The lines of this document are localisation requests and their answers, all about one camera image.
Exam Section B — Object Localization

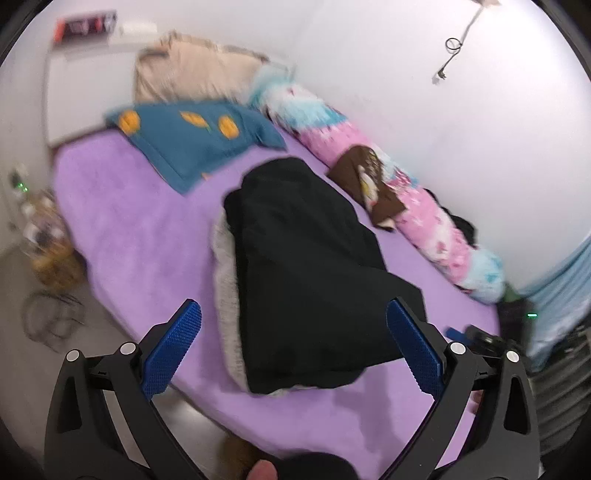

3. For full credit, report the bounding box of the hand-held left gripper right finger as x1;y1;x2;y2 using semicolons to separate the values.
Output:
383;299;541;480

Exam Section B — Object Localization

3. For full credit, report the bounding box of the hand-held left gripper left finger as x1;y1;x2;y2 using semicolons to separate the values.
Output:
44;299;204;480

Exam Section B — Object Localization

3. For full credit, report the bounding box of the black jacket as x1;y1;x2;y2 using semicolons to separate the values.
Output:
233;256;428;395

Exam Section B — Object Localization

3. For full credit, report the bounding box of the person's left hand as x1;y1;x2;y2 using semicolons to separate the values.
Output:
247;459;280;480

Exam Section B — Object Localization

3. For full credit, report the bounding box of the light blue curtain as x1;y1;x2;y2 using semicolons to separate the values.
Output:
512;240;591;370

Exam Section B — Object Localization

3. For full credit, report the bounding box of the grey fleece garment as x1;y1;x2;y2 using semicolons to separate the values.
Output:
210;215;301;398

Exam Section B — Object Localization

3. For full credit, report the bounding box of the metal window railing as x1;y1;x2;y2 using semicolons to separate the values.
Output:
531;323;591;457

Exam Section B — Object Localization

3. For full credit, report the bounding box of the crumpled black garment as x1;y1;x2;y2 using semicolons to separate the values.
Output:
441;205;478;247

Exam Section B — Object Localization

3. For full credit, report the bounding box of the rolled floral quilt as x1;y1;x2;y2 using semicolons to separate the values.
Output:
249;67;506;305

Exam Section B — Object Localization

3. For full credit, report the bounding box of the purple bed blanket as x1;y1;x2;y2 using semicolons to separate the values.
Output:
53;131;502;472

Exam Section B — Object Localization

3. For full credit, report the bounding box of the basket of small items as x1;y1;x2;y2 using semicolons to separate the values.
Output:
23;185;88;289

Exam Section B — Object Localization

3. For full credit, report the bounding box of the brown cartoon cushion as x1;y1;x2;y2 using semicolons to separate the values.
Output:
327;144;407;232

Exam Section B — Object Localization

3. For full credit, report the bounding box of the blue pillow with orange print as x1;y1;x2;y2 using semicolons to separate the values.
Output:
104;99;287;195

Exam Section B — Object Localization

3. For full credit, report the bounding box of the beige pillow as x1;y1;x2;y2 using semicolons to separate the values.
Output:
134;31;273;104

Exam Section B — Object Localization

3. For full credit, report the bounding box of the red and black box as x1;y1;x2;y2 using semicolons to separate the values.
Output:
54;11;118;44

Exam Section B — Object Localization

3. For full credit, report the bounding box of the black wire coil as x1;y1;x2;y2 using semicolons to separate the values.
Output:
23;291;86;344

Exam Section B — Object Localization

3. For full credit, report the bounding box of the white wall cable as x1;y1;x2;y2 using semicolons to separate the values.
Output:
431;0;502;85

